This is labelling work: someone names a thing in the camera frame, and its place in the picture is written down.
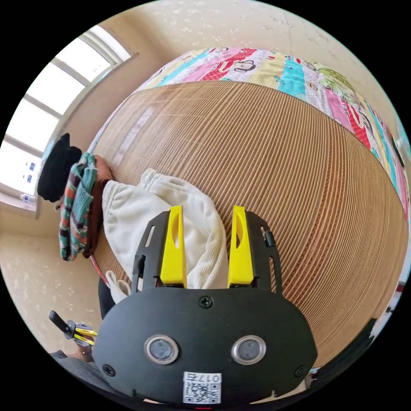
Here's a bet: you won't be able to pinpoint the bed with woven mat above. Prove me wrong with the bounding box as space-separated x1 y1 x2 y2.
91 46 410 370

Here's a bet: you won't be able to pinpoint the pile of clothes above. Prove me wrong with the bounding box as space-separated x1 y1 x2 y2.
37 133 111 261

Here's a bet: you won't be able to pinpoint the white long pants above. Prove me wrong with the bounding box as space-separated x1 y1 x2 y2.
102 168 228 304

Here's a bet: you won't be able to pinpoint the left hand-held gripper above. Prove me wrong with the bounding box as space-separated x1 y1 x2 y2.
64 321 98 347

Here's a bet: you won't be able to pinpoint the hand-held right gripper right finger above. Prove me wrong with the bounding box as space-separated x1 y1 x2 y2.
227 205 255 287

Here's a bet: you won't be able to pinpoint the person's body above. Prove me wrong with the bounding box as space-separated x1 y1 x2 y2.
98 278 118 319

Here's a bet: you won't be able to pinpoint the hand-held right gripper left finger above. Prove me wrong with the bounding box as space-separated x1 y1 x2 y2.
159 205 188 286

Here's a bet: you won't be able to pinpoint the person's left hand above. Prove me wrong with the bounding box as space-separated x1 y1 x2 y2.
75 342 98 363

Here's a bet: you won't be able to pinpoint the window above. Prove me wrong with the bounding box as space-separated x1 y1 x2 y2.
0 24 140 220

